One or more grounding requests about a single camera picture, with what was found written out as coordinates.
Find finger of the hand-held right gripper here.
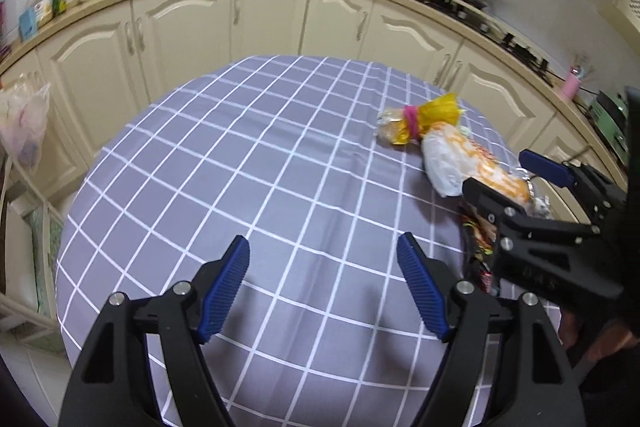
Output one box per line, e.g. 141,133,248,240
519,149,627,224
461,177,601,254

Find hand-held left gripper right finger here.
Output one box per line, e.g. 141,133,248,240
396,232,586,427

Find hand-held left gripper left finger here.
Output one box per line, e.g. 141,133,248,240
57,236,251,427

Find orange white snack bag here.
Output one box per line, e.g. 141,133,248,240
421,122,535,208

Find red black snack packet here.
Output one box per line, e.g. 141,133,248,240
459,202,503,295

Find yellow bread bag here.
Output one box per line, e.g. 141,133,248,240
376,93,465,148

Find person's right hand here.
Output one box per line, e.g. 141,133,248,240
557,304,638,360

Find green electric cooker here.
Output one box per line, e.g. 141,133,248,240
587,89,631,162

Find pink utensil holder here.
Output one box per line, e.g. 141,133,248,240
560,53,596,100

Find grey checkered tablecloth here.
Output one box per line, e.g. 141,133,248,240
55,54,526,427

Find black gas stove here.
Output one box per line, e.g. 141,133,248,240
390,0,555,86

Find green patterned cloth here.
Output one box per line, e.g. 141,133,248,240
27,209,65,350

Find white rack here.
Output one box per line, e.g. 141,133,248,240
0,157,68,353

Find hanging white plastic bag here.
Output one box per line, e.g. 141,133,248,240
0,74,52,172

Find cream base cabinets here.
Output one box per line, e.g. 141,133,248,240
0,0,631,228

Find blue packet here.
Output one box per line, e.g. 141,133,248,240
19,9,37,42

